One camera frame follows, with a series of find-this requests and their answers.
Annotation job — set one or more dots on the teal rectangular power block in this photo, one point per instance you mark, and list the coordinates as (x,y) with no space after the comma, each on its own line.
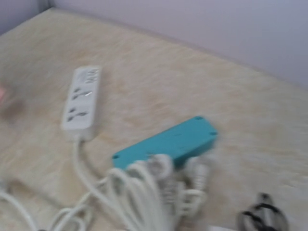
(190,138)

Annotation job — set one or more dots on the white power strip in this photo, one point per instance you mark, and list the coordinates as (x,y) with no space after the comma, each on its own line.
(80,112)

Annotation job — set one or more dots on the pink socket block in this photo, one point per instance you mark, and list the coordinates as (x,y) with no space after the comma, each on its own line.
(3,92)

